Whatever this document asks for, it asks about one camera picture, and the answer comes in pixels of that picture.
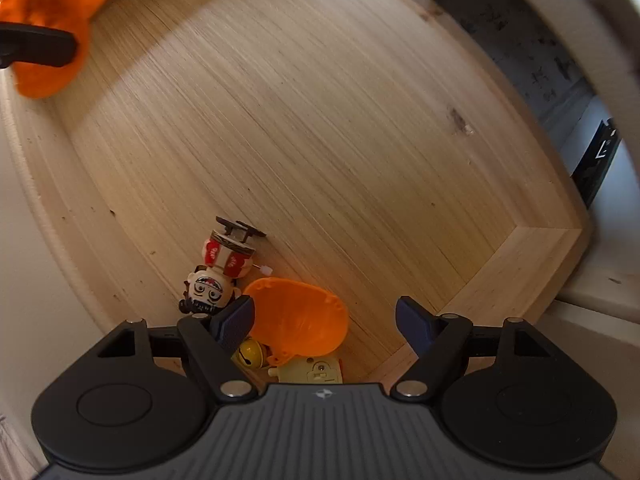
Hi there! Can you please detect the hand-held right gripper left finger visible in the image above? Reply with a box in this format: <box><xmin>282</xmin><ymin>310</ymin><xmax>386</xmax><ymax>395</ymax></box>
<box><xmin>97</xmin><ymin>294</ymin><xmax>256</xmax><ymax>402</ymax></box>

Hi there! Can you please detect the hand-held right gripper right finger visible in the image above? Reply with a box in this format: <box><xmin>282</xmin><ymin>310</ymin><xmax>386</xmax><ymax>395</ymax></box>
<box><xmin>390</xmin><ymin>295</ymin><xmax>544</xmax><ymax>401</ymax></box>

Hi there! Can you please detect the wooden drawer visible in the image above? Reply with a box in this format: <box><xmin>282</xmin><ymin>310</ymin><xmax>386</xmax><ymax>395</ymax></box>
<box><xmin>0</xmin><ymin>0</ymin><xmax>597</xmax><ymax>387</ymax></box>

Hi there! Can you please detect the yellow wind-up toy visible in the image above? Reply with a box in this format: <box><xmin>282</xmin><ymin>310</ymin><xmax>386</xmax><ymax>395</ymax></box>
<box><xmin>267</xmin><ymin>354</ymin><xmax>346</xmax><ymax>386</ymax></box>

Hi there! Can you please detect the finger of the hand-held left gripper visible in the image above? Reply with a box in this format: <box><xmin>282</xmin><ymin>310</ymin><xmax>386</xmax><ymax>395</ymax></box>
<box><xmin>0</xmin><ymin>22</ymin><xmax>80</xmax><ymax>70</ymax></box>

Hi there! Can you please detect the yellow bell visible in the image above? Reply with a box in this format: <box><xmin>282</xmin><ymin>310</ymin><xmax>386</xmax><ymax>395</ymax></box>
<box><xmin>230</xmin><ymin>338</ymin><xmax>266</xmax><ymax>372</ymax></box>

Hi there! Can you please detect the white red wind-up figure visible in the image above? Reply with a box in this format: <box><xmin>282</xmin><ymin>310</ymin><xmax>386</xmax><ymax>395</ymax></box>
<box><xmin>178</xmin><ymin>215</ymin><xmax>275</xmax><ymax>317</ymax></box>

